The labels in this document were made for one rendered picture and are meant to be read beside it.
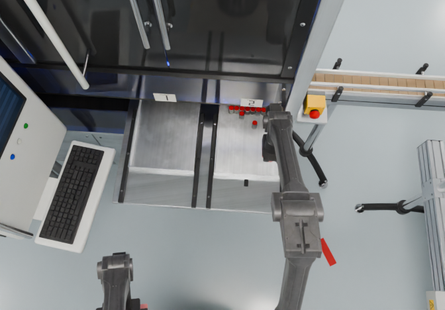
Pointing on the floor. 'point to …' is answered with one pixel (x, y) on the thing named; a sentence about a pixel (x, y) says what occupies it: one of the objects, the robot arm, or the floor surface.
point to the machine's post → (317, 38)
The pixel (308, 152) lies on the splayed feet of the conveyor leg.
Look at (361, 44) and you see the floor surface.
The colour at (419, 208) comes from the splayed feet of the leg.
